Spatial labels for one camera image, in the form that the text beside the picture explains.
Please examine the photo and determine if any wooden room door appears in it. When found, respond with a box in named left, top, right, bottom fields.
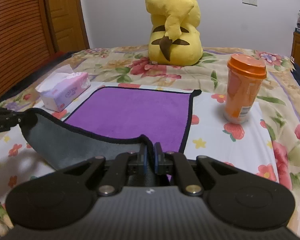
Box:
left=45, top=0, right=90, bottom=52

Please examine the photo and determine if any white fruit print cloth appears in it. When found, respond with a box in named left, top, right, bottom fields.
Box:
left=0, top=82, right=279, bottom=203

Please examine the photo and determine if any floral bed blanket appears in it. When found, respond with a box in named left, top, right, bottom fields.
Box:
left=0, top=46, right=300, bottom=239

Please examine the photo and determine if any white wall switch plate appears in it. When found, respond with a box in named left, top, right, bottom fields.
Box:
left=242, top=0, right=257, bottom=7

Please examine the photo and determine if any purple and grey towel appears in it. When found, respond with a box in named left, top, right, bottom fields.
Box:
left=19, top=87, right=201, bottom=170

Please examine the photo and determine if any purple tissue box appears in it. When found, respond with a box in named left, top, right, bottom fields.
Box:
left=36, top=64, right=90, bottom=112

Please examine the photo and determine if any orange lidded cup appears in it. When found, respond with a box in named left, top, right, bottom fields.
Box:
left=224, top=54, right=267, bottom=124

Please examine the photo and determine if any wooden slatted wardrobe door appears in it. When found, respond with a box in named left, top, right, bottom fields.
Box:
left=0, top=0, right=55, bottom=97

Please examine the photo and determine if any yellow Pikachu plush toy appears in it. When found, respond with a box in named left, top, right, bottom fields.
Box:
left=145, top=0, right=203, bottom=67

